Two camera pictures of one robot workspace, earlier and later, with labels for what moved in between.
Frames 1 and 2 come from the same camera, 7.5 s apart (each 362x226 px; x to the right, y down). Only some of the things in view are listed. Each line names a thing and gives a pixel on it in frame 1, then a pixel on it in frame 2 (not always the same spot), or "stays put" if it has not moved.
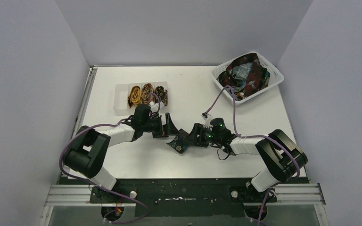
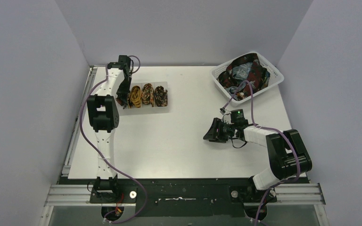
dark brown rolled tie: [162, 94] stays put
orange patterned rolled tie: [147, 89] stays put
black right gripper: [193, 140] to [213, 135]
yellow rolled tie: [135, 97] stays put
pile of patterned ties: [246, 74] stays put
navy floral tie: [179, 144] to [122, 99]
